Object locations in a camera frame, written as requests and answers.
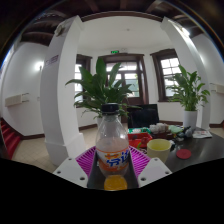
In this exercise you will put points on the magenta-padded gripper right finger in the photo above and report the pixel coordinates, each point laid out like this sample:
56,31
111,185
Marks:
153,170

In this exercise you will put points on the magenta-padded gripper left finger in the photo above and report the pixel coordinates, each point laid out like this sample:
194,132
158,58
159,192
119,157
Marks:
71,171

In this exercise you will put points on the clear orange drink bottle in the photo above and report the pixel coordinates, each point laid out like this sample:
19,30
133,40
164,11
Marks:
112,146

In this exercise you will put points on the pale yellow cup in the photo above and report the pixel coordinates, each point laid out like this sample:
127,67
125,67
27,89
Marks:
159,151

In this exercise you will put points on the flat round red coaster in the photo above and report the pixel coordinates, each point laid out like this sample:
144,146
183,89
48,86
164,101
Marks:
183,153

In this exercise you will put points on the red plastic box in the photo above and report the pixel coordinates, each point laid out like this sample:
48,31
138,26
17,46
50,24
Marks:
138,137

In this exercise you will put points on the brown box of white items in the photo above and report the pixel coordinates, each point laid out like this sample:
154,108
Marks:
159,130

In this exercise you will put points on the green and white box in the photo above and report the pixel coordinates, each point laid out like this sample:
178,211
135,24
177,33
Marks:
138,130

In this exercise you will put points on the green packet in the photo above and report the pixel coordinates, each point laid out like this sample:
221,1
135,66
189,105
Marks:
175,129

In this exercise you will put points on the grey round balls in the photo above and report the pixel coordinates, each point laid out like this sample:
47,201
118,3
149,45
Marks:
186,132

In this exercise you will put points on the black chair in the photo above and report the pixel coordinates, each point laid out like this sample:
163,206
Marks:
143,116

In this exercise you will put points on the printed paper sheet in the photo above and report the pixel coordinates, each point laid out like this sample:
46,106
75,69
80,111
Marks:
202,134

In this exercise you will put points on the leafy plant in white pot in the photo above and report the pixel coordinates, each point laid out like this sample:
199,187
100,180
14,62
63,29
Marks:
189,93
100,88

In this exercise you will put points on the dark-framed narrow window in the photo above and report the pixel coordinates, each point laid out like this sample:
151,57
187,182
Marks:
80,71

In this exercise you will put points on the dark wooden double door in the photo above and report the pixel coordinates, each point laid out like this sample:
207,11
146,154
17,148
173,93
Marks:
131,71

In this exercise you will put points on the dark-framed wide window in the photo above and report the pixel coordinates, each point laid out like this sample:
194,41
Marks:
168,68

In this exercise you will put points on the green exit sign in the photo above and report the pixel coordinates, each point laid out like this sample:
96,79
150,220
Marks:
114,51

